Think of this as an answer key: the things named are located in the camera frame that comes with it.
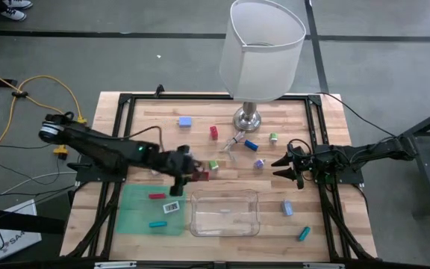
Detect white floor cable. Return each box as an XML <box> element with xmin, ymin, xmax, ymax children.
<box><xmin>0</xmin><ymin>170</ymin><xmax>78</xmax><ymax>207</ymax></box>

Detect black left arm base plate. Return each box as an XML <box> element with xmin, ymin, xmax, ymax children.
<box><xmin>67</xmin><ymin>158</ymin><xmax>128</xmax><ymax>184</ymax></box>

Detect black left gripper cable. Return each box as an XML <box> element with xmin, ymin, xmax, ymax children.
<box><xmin>123</xmin><ymin>125</ymin><xmax>164</xmax><ymax>152</ymax></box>

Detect black aluminium table frame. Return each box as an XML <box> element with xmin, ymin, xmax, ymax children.
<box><xmin>63</xmin><ymin>93</ymin><xmax>378</xmax><ymax>262</ymax></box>

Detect clear lamp power cord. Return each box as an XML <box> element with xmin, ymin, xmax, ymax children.
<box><xmin>219</xmin><ymin>129</ymin><xmax>246</xmax><ymax>162</ymax></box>

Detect silver metal bracket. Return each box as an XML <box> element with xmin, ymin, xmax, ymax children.
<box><xmin>302</xmin><ymin>262</ymin><xmax>346</xmax><ymax>269</ymax></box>
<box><xmin>93</xmin><ymin>261</ymin><xmax>138</xmax><ymax>269</ymax></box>

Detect green cutting mat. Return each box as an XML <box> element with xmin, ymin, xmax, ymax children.
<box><xmin>116</xmin><ymin>183</ymin><xmax>189</xmax><ymax>236</ymax></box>

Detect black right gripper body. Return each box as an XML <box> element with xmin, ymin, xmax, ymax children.
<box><xmin>291</xmin><ymin>145</ymin><xmax>317</xmax><ymax>190</ymax></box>

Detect white shade silver table lamp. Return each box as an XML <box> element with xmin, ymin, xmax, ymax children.
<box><xmin>218</xmin><ymin>0</ymin><xmax>308</xmax><ymax>134</ymax></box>

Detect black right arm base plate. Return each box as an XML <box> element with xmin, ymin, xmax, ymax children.
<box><xmin>310</xmin><ymin>155</ymin><xmax>365</xmax><ymax>186</ymax></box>

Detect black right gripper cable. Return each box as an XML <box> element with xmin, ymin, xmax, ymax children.
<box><xmin>287</xmin><ymin>138</ymin><xmax>312</xmax><ymax>155</ymax></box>

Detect person's shoe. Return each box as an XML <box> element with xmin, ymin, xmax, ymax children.
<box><xmin>5</xmin><ymin>0</ymin><xmax>34</xmax><ymax>10</ymax></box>
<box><xmin>0</xmin><ymin>9</ymin><xmax>28</xmax><ymax>22</ymax></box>

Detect white digital clock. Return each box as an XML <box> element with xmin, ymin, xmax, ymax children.
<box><xmin>162</xmin><ymin>201</ymin><xmax>181</xmax><ymax>214</ymax></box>

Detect white printed sign board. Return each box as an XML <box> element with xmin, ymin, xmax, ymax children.
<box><xmin>0</xmin><ymin>199</ymin><xmax>43</xmax><ymax>263</ymax></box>

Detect clear plastic bin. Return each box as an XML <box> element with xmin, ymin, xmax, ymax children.
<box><xmin>189</xmin><ymin>188</ymin><xmax>261</xmax><ymax>238</ymax></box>

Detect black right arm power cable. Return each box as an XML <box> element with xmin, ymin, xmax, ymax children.
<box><xmin>316</xmin><ymin>91</ymin><xmax>399</xmax><ymax>138</ymax></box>

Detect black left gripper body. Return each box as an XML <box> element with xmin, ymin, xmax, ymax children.
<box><xmin>160</xmin><ymin>144</ymin><xmax>198</xmax><ymax>197</ymax></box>

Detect yellow extension cord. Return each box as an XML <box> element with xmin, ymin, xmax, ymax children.
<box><xmin>0</xmin><ymin>64</ymin><xmax>89</xmax><ymax>173</ymax></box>

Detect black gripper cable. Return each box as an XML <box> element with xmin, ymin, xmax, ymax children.
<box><xmin>287</xmin><ymin>138</ymin><xmax>312</xmax><ymax>155</ymax></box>
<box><xmin>123</xmin><ymin>125</ymin><xmax>164</xmax><ymax>152</ymax></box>

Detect black metal beam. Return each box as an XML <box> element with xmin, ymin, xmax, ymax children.
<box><xmin>0</xmin><ymin>205</ymin><xmax>66</xmax><ymax>236</ymax></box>

